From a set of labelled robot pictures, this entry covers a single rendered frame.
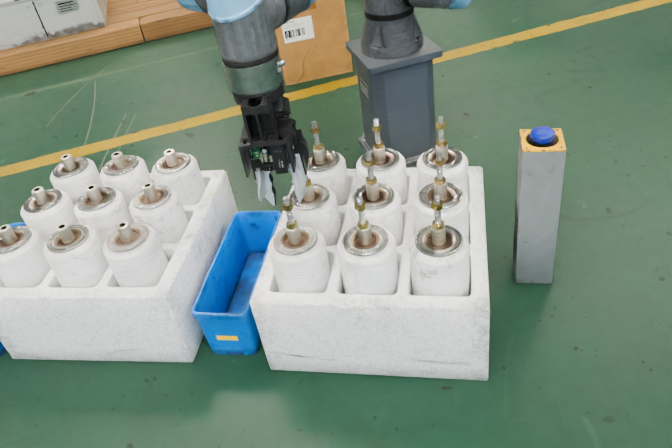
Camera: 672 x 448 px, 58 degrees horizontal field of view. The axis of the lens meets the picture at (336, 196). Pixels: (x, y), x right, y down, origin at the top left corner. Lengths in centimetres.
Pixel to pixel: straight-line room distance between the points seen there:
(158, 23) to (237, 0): 202
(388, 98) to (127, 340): 79
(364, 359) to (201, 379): 31
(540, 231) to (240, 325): 58
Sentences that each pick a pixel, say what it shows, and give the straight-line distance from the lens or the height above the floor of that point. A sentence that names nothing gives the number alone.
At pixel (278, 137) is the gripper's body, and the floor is 48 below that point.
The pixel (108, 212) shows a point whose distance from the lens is 124.
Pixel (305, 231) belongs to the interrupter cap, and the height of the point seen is 25.
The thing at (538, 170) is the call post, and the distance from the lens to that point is 109.
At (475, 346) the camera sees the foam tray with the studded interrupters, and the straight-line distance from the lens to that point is 104.
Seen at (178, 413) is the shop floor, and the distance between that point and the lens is 116.
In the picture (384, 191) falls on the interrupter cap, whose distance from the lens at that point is 108.
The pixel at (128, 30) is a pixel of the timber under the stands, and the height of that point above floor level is 7.
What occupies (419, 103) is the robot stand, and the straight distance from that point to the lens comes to 152.
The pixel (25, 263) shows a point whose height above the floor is 22.
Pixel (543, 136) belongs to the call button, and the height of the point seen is 33.
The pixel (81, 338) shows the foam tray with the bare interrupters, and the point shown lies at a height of 7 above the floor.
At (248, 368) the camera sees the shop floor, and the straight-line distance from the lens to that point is 118.
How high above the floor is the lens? 89
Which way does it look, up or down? 36 degrees down
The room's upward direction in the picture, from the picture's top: 10 degrees counter-clockwise
